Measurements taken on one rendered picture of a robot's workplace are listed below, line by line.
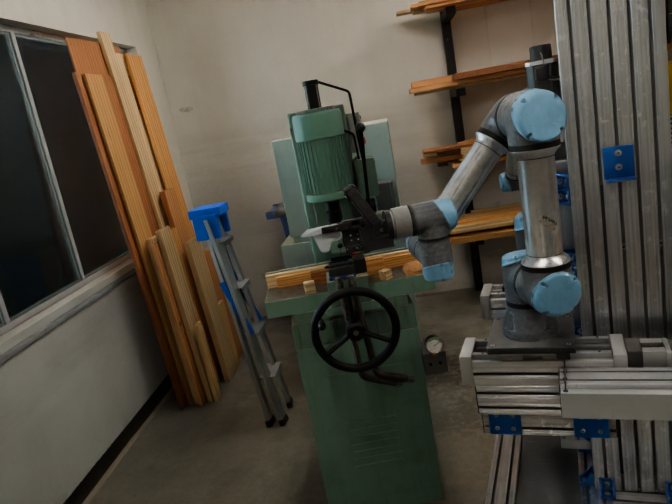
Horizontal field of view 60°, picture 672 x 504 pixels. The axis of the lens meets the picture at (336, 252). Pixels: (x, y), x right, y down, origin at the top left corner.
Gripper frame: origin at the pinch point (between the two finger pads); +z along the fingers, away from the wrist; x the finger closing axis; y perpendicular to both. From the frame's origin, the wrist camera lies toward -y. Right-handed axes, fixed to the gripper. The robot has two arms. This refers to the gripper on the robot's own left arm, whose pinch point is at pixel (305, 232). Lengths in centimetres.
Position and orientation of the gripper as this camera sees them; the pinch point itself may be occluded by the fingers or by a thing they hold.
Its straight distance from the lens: 136.6
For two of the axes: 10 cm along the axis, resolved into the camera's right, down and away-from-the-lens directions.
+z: -9.8, 2.0, -0.5
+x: -0.7, -0.8, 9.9
